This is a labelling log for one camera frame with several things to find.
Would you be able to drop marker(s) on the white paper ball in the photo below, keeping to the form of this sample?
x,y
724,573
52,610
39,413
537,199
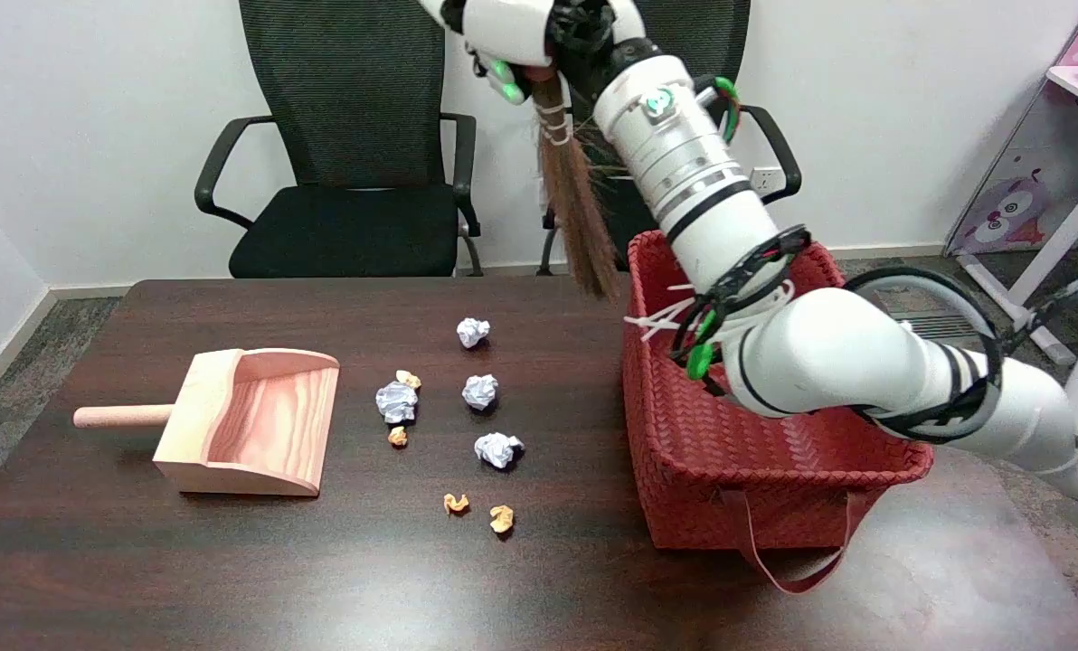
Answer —
x,y
499,449
397,402
480,391
473,332

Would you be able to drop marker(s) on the white wall power outlet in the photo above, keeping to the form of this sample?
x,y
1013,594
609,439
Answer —
x,y
767,181

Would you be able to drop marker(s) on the black mesh office chair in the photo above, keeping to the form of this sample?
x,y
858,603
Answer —
x,y
349,90
711,45

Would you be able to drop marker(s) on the grey floor vent grille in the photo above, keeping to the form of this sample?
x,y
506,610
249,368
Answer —
x,y
932,324

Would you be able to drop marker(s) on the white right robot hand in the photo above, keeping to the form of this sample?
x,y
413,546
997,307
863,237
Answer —
x,y
503,27

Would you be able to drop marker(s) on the wooden dustpan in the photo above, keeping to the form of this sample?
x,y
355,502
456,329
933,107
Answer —
x,y
200,407

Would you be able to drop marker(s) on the orange paper ball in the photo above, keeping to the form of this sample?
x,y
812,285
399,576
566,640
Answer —
x,y
408,379
455,504
502,518
398,437

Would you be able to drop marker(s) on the brown straw hand broom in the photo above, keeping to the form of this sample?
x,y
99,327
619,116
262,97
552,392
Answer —
x,y
580,217

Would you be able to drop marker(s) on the red woven basket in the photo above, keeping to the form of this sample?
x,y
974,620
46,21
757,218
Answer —
x,y
774,488

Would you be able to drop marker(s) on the owl print side panel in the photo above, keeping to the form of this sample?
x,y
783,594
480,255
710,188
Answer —
x,y
1009,212

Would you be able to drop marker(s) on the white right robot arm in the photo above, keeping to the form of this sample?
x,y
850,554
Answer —
x,y
828,353

